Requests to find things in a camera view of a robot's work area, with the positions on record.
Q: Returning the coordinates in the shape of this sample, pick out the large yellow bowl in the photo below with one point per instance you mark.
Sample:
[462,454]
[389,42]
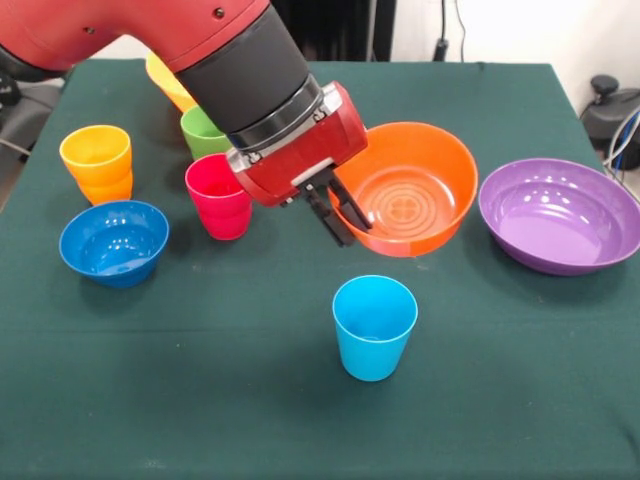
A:
[167,82]

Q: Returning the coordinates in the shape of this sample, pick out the green cup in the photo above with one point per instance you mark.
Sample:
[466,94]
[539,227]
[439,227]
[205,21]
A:
[200,132]

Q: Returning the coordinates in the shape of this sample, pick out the purple bowl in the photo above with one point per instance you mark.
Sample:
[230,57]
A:
[550,225]

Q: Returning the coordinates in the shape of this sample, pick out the gray black machine base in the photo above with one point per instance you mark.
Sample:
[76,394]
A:
[25,115]
[610,115]

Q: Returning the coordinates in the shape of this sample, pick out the yellow cup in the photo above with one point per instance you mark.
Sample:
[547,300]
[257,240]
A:
[100,175]

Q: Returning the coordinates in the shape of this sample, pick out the light blue cup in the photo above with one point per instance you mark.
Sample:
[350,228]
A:
[372,355]

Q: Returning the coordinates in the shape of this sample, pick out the dark green tablecloth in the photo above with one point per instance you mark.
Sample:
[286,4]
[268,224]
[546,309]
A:
[450,400]

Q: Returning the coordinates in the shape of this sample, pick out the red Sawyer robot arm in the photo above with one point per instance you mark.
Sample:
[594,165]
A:
[200,50]

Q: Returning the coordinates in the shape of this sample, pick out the pink cup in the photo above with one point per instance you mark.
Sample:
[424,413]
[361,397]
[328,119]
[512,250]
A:
[220,210]

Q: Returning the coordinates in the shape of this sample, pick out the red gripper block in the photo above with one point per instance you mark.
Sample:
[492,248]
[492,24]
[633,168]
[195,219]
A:
[305,160]

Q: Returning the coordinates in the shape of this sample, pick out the orange bowl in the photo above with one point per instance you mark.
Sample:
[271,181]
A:
[440,165]

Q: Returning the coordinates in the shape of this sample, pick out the blue bowl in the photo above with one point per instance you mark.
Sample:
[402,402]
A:
[115,270]

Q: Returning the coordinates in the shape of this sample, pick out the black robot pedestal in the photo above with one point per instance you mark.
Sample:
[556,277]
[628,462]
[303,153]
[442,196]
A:
[340,30]

